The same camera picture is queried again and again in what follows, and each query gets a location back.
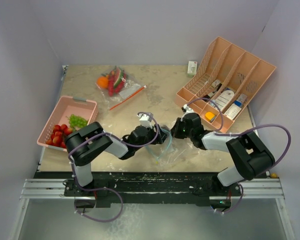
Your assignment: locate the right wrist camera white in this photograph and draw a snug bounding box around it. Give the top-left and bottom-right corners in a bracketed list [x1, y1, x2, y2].
[181, 104, 194, 115]

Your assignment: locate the zip bag with fake fruit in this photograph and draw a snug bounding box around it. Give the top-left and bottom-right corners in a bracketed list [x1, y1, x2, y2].
[145, 134, 190, 168]

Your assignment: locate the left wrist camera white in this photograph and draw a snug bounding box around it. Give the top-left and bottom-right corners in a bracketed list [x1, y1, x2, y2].
[137, 112, 154, 129]

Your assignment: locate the zip bag with orange watermelon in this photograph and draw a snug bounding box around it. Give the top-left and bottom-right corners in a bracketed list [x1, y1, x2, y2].
[95, 65, 147, 110]

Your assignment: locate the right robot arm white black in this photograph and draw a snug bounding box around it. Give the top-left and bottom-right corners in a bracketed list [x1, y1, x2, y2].
[171, 112, 275, 196]

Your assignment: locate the small yellow ball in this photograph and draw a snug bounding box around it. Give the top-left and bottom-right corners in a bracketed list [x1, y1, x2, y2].
[270, 172, 278, 179]

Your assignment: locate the white medicine box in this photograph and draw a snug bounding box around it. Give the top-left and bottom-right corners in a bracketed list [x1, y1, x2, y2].
[224, 103, 242, 121]

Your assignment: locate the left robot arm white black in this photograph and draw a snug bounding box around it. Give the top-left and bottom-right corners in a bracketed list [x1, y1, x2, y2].
[65, 121, 172, 196]

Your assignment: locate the red fake strawberry bunch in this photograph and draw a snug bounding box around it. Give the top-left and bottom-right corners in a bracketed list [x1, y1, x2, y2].
[45, 124, 74, 149]

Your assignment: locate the small white green box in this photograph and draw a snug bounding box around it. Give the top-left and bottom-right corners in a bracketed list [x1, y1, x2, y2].
[187, 61, 198, 77]

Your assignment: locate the pink plastic basket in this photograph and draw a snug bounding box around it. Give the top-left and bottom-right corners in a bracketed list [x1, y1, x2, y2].
[37, 95, 98, 152]

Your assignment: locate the orange desk organizer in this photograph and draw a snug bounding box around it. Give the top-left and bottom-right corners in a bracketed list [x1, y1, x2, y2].
[174, 36, 276, 133]

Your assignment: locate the yellow tape measure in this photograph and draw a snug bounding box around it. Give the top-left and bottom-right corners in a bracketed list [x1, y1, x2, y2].
[204, 111, 216, 123]

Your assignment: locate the green fake grape bunch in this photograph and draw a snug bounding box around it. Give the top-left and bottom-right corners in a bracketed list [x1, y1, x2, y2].
[66, 114, 88, 128]

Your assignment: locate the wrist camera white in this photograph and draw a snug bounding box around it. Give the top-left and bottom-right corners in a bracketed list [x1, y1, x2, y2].
[181, 104, 194, 115]
[137, 112, 154, 129]

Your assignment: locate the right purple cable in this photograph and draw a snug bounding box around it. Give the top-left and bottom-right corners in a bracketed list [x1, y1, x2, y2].
[186, 97, 293, 176]

